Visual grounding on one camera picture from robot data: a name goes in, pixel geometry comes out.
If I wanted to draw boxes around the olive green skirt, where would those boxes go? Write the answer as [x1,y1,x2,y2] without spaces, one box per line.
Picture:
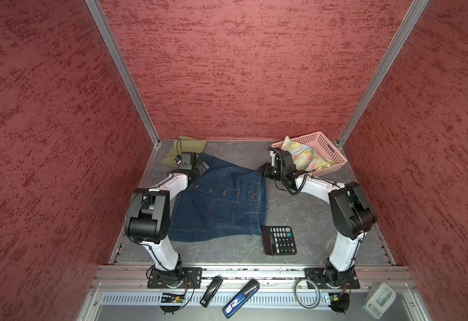
[162,135,208,167]

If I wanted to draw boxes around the blue denim skirt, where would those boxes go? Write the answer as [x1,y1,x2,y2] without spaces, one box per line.
[168,153,267,242]

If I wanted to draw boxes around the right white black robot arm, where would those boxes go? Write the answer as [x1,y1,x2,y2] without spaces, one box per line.
[259,147,377,289]

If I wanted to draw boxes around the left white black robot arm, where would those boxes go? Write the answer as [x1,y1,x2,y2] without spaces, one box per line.
[124,159,209,289]

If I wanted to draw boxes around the pastel patterned cloth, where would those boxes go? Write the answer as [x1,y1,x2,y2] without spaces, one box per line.
[281,136,335,172]

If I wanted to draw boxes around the pink plastic basket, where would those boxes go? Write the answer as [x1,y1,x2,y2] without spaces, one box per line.
[291,131,347,177]

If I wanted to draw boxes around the black desk calculator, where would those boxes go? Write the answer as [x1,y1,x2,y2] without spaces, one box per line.
[261,226,297,256]

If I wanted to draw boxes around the blue black stapler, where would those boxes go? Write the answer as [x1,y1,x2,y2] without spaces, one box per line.
[222,279,259,319]

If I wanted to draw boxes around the left small circuit board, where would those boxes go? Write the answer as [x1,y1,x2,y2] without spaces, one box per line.
[160,292,187,305]

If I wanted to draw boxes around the small circuit board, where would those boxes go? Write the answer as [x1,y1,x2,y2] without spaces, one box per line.
[330,293,350,314]
[160,292,187,305]

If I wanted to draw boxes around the right small circuit board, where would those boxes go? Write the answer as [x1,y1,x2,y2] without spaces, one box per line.
[330,293,350,314]

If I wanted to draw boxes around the grey plastic dispenser box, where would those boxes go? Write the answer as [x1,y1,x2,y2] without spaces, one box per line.
[362,282,397,320]

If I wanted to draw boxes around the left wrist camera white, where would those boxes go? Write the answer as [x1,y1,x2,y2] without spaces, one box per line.
[175,152,199,171]

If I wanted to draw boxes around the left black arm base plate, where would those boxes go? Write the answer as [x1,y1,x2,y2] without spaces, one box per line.
[146,267,203,290]

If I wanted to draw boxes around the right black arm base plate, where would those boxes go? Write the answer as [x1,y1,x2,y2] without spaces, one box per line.
[304,267,360,290]

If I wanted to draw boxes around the grey coiled cable ring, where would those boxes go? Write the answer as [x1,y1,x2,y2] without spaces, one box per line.
[294,278,322,310]

